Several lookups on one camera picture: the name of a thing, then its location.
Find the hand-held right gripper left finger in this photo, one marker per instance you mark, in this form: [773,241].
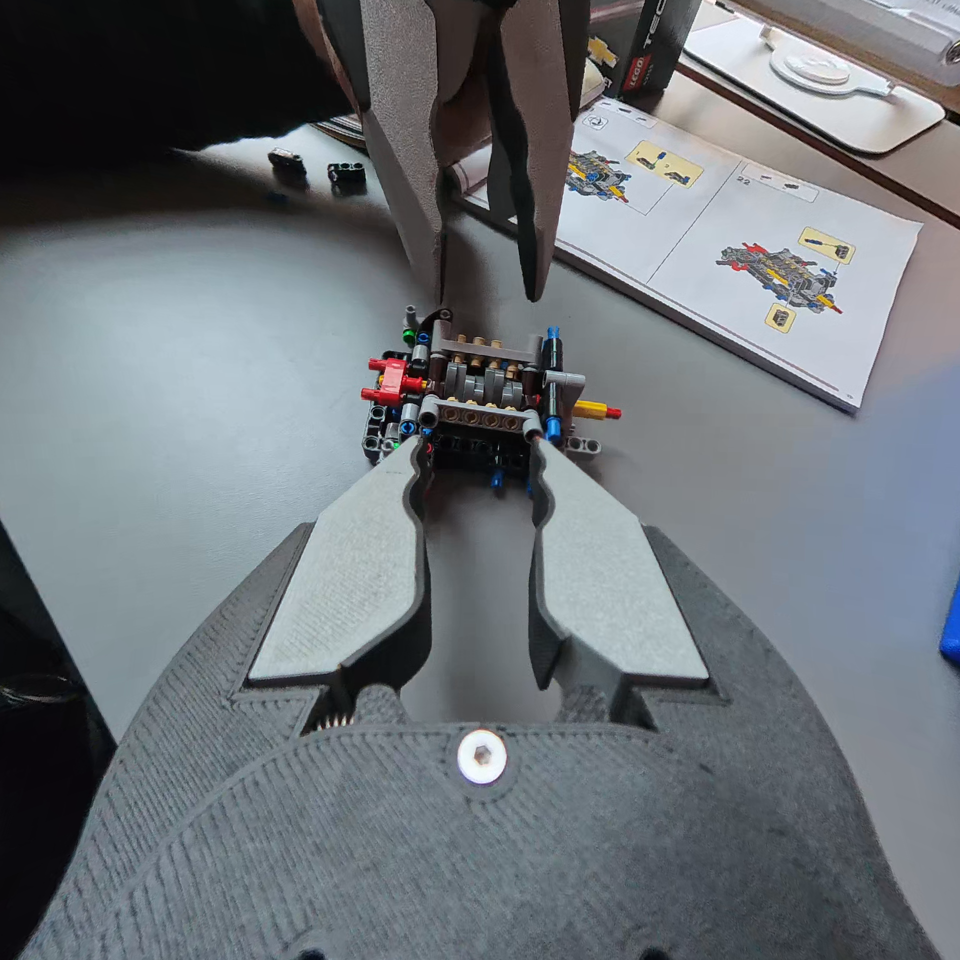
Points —
[345,577]

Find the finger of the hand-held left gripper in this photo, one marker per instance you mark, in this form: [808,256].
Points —
[547,112]
[401,112]

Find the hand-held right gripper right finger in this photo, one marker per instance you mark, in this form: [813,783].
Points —
[607,585]

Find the multicoloured lego engine assembly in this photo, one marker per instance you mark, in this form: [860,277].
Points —
[480,390]

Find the black lego connector piece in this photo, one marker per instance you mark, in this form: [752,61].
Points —
[346,174]
[289,165]

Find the black lego box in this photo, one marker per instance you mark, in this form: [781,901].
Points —
[652,45]

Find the lego instruction booklet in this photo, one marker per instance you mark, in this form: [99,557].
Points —
[750,247]

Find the person's left hand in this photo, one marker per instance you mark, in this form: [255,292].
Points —
[465,120]

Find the person's dark clothing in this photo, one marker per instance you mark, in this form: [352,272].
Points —
[150,67]

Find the white round pad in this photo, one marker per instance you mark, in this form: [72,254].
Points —
[810,71]

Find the silver monitor stand base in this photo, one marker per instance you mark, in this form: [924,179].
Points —
[885,120]

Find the blue plastic storage bin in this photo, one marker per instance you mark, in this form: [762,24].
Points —
[952,622]

